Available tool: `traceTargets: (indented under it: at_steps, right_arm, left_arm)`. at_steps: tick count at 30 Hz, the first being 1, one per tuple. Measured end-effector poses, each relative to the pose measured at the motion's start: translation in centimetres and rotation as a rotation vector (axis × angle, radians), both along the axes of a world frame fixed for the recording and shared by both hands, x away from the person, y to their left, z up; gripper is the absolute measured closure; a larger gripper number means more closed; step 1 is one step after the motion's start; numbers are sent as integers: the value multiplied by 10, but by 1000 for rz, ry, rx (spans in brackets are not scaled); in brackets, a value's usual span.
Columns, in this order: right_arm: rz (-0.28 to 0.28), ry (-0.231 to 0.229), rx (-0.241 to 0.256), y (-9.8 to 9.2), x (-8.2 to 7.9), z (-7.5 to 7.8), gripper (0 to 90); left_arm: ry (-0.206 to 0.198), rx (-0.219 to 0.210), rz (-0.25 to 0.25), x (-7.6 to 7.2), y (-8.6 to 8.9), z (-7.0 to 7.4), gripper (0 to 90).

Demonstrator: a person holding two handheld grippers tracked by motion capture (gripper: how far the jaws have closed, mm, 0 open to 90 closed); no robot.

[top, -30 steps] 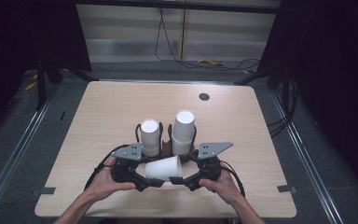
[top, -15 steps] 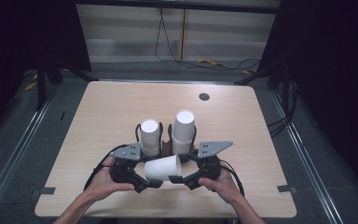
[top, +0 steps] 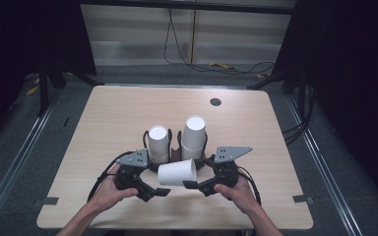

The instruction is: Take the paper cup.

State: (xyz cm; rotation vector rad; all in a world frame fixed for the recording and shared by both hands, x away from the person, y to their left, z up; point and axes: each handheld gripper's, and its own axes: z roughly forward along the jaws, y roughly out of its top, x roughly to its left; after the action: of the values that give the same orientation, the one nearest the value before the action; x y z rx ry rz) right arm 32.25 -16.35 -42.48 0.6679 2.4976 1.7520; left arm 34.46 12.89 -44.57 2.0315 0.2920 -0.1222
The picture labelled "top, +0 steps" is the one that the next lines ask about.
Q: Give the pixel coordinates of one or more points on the yellow floor tape piece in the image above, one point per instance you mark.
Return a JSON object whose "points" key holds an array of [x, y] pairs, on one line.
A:
{"points": [[32, 90], [222, 65]]}

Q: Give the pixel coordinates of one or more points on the person's left hand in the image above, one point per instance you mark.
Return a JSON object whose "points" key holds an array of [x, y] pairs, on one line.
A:
{"points": [[106, 195]]}

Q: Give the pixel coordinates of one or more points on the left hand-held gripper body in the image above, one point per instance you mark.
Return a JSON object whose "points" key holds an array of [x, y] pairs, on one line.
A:
{"points": [[133, 159]]}

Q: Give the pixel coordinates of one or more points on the black curtain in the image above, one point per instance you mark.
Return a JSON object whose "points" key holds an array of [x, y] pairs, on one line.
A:
{"points": [[19, 39], [357, 65]]}

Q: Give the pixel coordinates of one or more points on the dark round table grommet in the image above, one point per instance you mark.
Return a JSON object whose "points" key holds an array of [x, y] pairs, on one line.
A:
{"points": [[215, 102]]}

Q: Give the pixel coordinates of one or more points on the white paper cup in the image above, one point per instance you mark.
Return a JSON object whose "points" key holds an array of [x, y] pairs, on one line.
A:
{"points": [[158, 140], [191, 153], [194, 131], [159, 158], [177, 173]]}

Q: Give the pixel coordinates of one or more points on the dark brown double cup holder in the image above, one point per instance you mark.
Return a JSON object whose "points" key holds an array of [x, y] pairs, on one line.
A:
{"points": [[177, 153]]}

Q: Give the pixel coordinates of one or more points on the black overhead bar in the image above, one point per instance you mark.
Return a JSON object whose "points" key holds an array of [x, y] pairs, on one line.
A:
{"points": [[193, 6]]}

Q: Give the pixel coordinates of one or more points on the grey tape strip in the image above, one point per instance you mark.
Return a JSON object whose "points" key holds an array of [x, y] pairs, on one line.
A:
{"points": [[302, 198], [47, 200]]}

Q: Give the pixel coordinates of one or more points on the metal floor rail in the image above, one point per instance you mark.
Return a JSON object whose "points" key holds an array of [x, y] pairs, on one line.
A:
{"points": [[16, 157], [321, 164]]}

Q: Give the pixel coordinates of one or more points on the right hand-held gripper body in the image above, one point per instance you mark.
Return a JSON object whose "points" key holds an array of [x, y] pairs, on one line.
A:
{"points": [[229, 154]]}

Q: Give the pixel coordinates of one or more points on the black metal stand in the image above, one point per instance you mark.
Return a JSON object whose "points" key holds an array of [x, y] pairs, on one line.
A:
{"points": [[43, 91]]}

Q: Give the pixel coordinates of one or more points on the person's right hand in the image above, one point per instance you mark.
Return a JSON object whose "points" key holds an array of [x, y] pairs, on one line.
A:
{"points": [[242, 196]]}

